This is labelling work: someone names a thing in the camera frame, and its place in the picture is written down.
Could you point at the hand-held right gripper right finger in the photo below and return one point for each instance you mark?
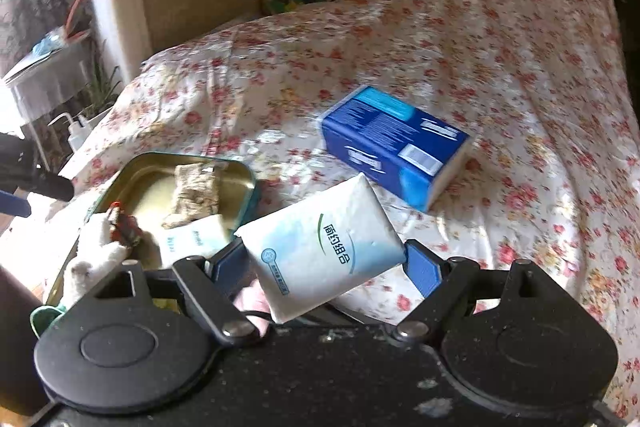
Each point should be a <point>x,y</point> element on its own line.
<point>425,272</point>

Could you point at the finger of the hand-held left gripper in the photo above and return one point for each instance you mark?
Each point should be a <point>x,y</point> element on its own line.
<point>47,184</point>

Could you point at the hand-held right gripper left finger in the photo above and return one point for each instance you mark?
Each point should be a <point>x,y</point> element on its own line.
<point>232,263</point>

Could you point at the pink soft bundle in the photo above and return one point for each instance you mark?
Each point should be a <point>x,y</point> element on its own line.
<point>250,299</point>

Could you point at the white tissue packet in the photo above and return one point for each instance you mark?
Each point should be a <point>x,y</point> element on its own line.
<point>192,242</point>
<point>325,237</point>

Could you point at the beige patterned cloth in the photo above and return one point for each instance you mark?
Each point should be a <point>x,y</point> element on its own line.
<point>195,192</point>

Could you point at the white plush toy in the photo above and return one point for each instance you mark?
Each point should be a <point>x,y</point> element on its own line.
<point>95,252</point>

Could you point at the red and dark small toy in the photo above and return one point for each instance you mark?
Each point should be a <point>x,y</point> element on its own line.
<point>125,227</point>

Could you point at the gold metal tin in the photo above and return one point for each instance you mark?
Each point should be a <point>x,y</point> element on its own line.
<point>150,194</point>

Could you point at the white wash bottle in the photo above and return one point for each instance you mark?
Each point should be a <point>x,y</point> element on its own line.
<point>75,129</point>

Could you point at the green potted plant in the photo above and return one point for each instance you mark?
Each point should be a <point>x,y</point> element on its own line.
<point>102,92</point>

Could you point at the white round side table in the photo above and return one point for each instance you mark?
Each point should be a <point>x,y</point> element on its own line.
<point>45,72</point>

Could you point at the blue tissue pack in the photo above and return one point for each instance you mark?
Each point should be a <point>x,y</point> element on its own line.
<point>395,142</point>

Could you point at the floral bedsheet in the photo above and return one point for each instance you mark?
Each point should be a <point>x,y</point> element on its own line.
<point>500,57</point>

